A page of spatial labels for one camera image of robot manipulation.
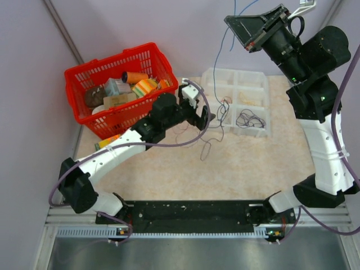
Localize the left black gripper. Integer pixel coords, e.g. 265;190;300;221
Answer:
163;85;214;130

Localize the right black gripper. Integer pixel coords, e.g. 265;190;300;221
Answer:
223;4;308;85

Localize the yellow wire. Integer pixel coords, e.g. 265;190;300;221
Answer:
238;92;258;106

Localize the coloured wire pile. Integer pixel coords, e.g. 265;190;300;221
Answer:
173;123;226;161

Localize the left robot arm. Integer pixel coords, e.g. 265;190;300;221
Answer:
55;89;215;223

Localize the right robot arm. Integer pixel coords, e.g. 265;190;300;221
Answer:
224;5;359;223

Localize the clear compartment tray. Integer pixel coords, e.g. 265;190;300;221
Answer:
200;68;271;138

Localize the striped yellow green box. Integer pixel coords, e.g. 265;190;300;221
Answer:
132;79;158;97

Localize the red plastic basket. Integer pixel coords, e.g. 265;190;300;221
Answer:
64;42;178;139

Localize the beige carton box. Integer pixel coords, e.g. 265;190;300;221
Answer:
103;93;137;110

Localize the teal grey box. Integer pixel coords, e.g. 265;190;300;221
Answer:
105;78;132;96

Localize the orange yellow box on table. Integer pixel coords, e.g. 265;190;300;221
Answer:
94;134;120;151

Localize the brown round item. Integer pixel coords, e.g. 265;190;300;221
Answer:
84;87;107;109

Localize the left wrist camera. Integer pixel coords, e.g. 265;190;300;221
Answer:
178;78;204;109

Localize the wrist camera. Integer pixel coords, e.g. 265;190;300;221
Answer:
288;0;317;19
178;78;204;109

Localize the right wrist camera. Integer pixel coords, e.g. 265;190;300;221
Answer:
288;0;317;19

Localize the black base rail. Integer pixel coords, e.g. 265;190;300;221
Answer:
95;200;296;234

